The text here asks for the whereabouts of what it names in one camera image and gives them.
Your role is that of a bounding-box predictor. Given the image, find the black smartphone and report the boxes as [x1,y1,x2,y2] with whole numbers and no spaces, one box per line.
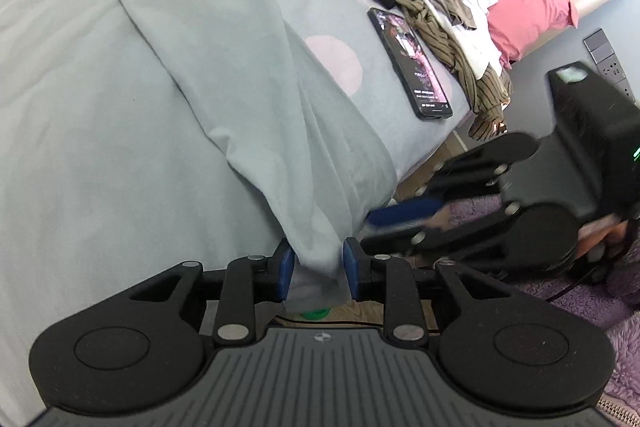
[368,7,454,122]

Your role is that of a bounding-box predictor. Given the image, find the grey long-sleeve shirt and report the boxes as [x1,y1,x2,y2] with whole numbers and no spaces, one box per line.
[0,0,398,408]

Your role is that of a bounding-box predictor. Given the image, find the person's right hand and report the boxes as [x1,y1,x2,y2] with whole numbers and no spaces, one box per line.
[580,214,631,260]

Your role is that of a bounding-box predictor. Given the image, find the brown striped garment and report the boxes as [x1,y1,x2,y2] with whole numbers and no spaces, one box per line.
[395,0,514,141]

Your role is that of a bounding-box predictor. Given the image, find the grey wall sockets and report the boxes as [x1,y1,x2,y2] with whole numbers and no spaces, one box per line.
[582,29,637,104]

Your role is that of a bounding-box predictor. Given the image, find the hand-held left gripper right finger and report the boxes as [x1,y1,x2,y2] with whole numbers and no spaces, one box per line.
[342,237,501,347]

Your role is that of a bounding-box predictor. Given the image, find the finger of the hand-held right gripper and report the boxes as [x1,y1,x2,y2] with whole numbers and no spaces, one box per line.
[360,202,521,258]
[367,133,538,228]

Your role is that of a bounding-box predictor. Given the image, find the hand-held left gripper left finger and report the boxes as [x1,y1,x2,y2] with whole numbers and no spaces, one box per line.
[131,239,296,348]

